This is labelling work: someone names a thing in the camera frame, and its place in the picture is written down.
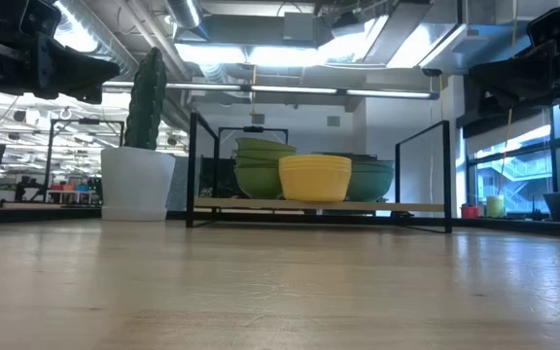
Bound large glass window wall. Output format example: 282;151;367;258
464;104;560;218

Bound yellow-green spool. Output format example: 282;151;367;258
485;194;507;220

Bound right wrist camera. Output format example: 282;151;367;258
526;6;560;48

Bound yellow hanging cord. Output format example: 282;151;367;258
499;0;518;196

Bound black background cabinets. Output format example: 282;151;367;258
196;154;238;200

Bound yellow plate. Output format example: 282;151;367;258
278;166;353;202

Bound black background station frame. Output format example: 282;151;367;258
46;117;126;196
217;125;291;200

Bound long ceiling light bar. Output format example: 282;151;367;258
102;81;440;101

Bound black wood shelf rack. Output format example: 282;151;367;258
185;112;454;235

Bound white plant pot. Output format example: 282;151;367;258
100;146;178;223

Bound round silver ceiling duct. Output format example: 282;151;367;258
165;0;204;30

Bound dark patterned teal bowl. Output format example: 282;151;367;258
351;158;395;167
351;163;396;172
347;168;396;203

